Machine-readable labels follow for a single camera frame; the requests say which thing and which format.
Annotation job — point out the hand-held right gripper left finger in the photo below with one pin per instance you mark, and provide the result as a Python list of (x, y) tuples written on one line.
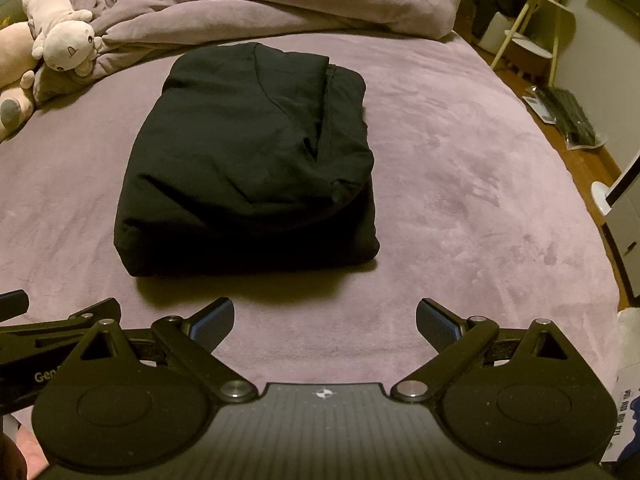
[(212, 320)]

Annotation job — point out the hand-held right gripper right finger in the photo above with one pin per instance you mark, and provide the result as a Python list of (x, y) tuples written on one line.
[(439, 320)]

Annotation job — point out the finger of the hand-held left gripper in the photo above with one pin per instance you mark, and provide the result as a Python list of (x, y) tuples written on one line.
[(55, 321), (14, 305)]

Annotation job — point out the black zip jacket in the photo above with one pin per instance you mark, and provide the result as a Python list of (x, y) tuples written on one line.
[(240, 160)]

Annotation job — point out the white plastic bag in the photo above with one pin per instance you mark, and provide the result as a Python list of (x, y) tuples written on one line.
[(629, 332)]

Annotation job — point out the white round object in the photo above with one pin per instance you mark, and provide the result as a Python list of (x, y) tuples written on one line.
[(602, 197)]

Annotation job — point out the white cabinet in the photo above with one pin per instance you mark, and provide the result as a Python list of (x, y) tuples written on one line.
[(627, 240)]

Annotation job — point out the printed cardboard box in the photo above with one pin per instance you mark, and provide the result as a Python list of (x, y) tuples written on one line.
[(625, 410)]

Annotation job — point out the dark plastic-wrapped packet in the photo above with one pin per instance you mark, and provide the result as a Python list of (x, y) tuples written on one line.
[(570, 115)]

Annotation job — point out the large beige plush toy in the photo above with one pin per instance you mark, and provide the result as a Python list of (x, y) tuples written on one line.
[(12, 55)]

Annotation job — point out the white plush toy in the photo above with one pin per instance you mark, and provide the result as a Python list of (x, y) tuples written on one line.
[(65, 42)]

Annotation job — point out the white storage bin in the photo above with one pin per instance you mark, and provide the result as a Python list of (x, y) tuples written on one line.
[(500, 35)]

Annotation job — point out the dark clothing on table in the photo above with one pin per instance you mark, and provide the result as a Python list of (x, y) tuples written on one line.
[(500, 2)]

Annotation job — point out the purple duvet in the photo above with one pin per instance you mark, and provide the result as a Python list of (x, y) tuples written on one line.
[(300, 5)]

